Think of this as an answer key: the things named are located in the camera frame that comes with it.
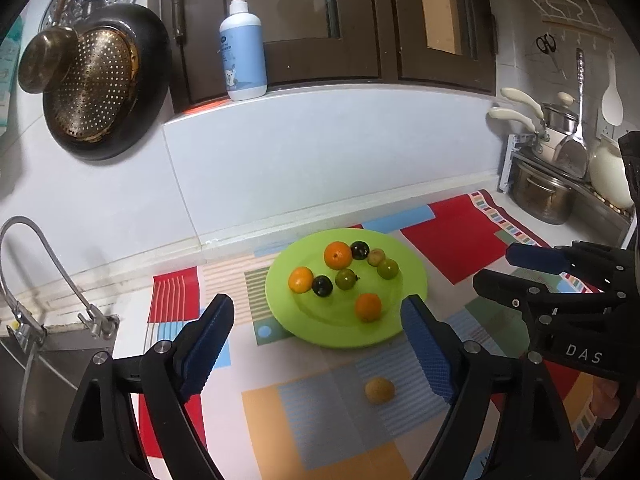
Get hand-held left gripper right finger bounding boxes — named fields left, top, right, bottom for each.
left=400, top=294, right=583, bottom=480

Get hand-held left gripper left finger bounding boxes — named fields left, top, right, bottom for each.
left=57, top=293, right=235, bottom=480

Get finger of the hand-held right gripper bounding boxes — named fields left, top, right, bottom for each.
left=472, top=268, right=626, bottom=333
left=506, top=241, right=628, bottom=291

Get small yellow-green citrus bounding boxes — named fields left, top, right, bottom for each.
left=364, top=378, right=396, bottom=404

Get orange mandarin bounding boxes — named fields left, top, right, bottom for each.
left=355, top=292, right=383, bottom=323

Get green oval plate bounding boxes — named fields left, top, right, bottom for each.
left=265, top=228, right=430, bottom=350

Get large round orange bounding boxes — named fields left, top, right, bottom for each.
left=323, top=241, right=353, bottom=270

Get person's right hand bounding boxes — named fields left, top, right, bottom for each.
left=592, top=377, right=623, bottom=418

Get large steel pot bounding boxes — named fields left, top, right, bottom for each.
left=510, top=160, right=576, bottom=226

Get colourful patterned tablecloth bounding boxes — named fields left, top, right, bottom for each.
left=135, top=189, right=640, bottom=480

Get white dish rack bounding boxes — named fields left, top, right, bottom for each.
left=497, top=134, right=640, bottom=251

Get steel kitchen faucet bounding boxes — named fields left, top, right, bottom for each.
left=0, top=216, right=121, bottom=356

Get white ceramic pot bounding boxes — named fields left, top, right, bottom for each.
left=587, top=139, right=636, bottom=211

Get small orange tangerine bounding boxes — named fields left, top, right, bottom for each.
left=288, top=266, right=315, bottom=294

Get metal slotted spatula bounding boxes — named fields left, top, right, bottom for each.
left=552, top=47, right=591, bottom=181

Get steel sink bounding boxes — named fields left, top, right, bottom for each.
left=0, top=330, right=118, bottom=461

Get white rice paddle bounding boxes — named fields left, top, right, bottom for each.
left=601, top=50, right=625, bottom=127

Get black scissors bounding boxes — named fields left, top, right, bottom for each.
left=536, top=32, right=568, bottom=81

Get brass perforated colander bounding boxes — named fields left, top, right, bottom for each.
left=49, top=27, right=141, bottom=143

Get black frying pan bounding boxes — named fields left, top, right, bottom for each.
left=42, top=0, right=172, bottom=162

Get white pump bottle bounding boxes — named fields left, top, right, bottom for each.
left=219, top=0, right=268, bottom=102

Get light blue packet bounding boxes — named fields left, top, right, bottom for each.
left=0, top=15, right=26, bottom=136

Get cream-handled steel saucepan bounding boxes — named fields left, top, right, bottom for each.
left=501, top=87, right=581, bottom=133
left=487, top=107, right=561, bottom=161

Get white wall socket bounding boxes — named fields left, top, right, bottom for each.
left=597, top=110, right=623, bottom=142

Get dark wooden window frame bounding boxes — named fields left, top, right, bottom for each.
left=160, top=0, right=498, bottom=116

